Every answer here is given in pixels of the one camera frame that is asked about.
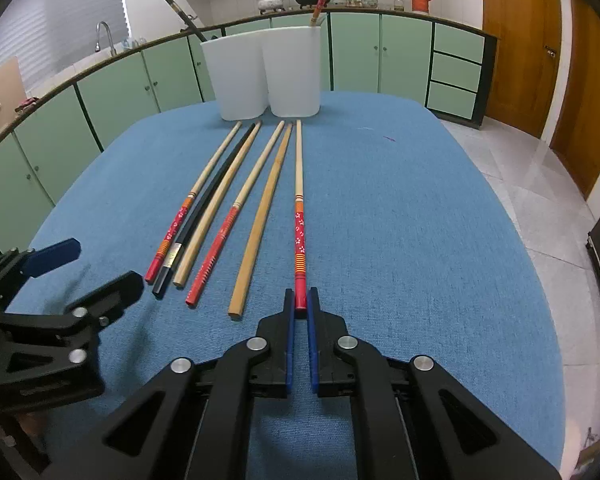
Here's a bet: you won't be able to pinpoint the red floral chopstick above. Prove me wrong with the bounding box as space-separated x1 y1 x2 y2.
294 119 308 318
145 120 242 284

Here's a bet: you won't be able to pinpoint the black chopstick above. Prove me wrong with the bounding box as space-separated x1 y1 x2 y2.
164 0 207 42
151 122 254 299

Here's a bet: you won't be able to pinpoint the red striped chopstick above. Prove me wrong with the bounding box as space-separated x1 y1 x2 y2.
185 120 285 308

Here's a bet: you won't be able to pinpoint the light wooden chopstick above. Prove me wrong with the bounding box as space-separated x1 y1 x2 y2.
172 120 262 289

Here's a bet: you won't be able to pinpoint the green lower kitchen cabinets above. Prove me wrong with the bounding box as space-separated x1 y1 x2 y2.
0 10 498 253

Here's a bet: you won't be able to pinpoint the blue table mat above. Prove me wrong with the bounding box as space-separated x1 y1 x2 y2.
10 92 566 465

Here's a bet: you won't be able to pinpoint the chrome faucet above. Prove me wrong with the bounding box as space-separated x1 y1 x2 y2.
94 20 118 58

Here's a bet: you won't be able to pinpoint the window blinds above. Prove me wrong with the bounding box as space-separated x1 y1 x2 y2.
0 0 128 90

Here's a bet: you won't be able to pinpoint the left white plastic holder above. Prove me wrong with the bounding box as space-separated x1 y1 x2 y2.
201 30 268 122

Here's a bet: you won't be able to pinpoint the white plastic holder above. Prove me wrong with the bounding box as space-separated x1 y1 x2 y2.
201 30 268 122
261 26 321 118

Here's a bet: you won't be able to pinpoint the black chopstick in holder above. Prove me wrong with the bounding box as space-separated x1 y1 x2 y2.
164 0 207 42

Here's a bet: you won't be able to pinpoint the right white plastic holder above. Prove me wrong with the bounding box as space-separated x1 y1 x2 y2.
261 26 321 118

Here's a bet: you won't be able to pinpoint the white cooking pot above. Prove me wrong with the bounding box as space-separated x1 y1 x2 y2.
257 0 285 14

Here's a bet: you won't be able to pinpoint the right wooden door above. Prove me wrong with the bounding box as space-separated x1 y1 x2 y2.
550 0 600 197

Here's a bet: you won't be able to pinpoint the wooden door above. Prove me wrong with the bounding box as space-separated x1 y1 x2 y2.
550 0 600 197
482 0 562 138

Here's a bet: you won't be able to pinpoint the glass jars on counter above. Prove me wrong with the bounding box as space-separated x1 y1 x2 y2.
330 0 405 12

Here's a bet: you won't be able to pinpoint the left wooden door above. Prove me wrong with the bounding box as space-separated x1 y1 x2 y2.
482 0 562 138

